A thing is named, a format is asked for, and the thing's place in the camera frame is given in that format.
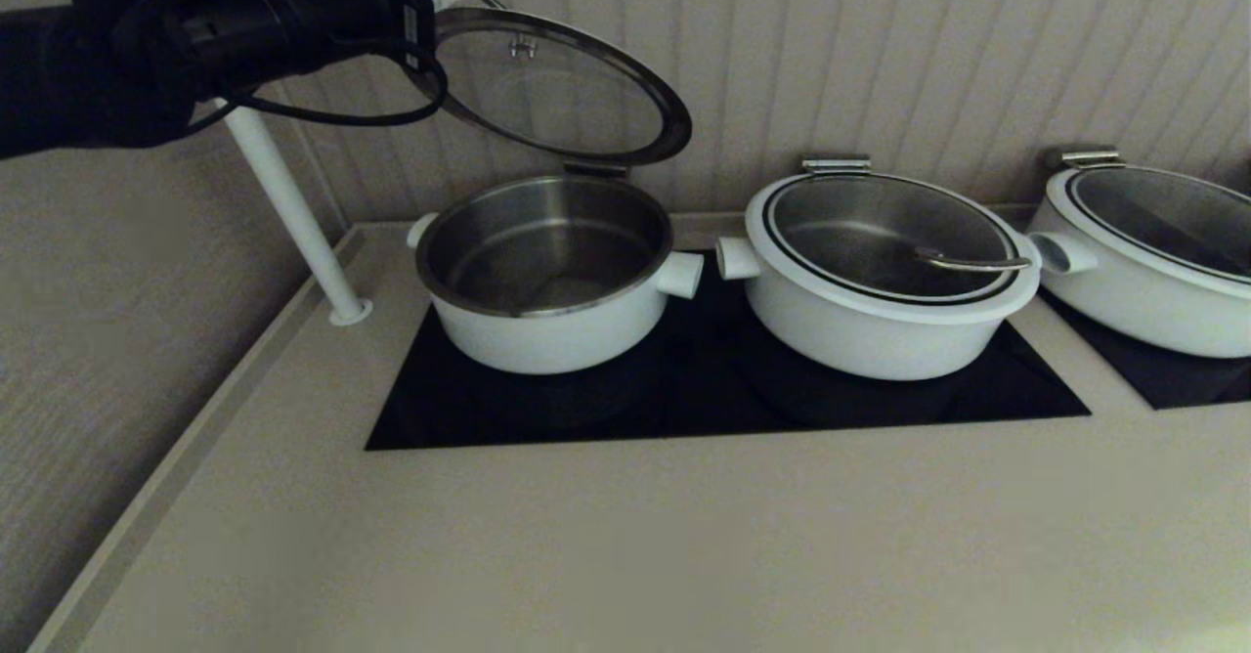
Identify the white round cooking pot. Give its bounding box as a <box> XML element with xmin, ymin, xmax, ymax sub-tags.
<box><xmin>408</xmin><ymin>176</ymin><xmax>705</xmax><ymax>375</ymax></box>
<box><xmin>715</xmin><ymin>235</ymin><xmax>1042</xmax><ymax>382</ymax></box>
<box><xmin>1026</xmin><ymin>201</ymin><xmax>1251</xmax><ymax>359</ymax></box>

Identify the white support pole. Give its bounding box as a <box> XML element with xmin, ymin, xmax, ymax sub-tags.
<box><xmin>217</xmin><ymin>101</ymin><xmax>375</xmax><ymax>328</ymax></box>

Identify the wide black glass cooktop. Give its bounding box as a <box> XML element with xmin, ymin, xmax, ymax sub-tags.
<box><xmin>367</xmin><ymin>252</ymin><xmax>1091</xmax><ymax>452</ymax></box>

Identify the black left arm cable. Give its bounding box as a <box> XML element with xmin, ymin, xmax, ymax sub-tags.
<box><xmin>186</xmin><ymin>42</ymin><xmax>450</xmax><ymax>129</ymax></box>

